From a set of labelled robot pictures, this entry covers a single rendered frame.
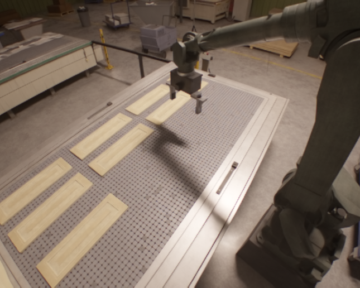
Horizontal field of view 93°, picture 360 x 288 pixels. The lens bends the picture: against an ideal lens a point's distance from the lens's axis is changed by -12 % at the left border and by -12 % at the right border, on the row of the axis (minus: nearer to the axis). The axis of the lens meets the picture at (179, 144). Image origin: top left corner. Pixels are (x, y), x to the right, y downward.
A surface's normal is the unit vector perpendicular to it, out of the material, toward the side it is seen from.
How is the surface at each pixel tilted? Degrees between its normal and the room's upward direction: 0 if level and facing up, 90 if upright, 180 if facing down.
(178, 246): 0
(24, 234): 11
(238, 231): 0
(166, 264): 0
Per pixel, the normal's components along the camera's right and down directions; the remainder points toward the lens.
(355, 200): 0.00, 0.02
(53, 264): -0.11, -0.55
